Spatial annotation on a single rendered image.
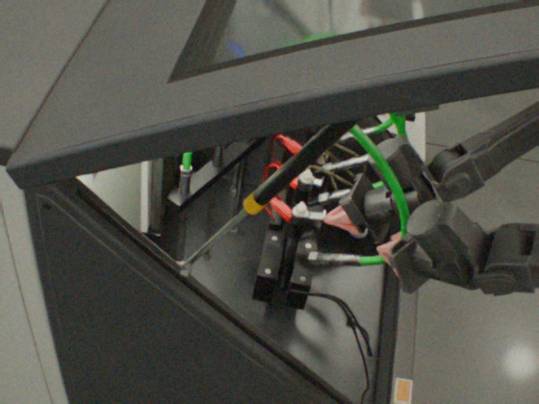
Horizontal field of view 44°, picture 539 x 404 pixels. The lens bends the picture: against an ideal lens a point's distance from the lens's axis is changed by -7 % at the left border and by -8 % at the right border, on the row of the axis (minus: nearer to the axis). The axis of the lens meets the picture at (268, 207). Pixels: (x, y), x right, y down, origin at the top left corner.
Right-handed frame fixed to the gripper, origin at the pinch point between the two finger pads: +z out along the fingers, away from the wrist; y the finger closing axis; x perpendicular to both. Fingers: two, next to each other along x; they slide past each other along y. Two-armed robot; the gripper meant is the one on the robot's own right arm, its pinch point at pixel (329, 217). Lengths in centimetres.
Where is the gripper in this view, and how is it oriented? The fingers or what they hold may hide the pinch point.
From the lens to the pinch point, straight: 122.8
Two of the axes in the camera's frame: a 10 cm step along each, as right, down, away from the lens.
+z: -7.2, 1.9, 6.7
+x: -4.1, 6.6, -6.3
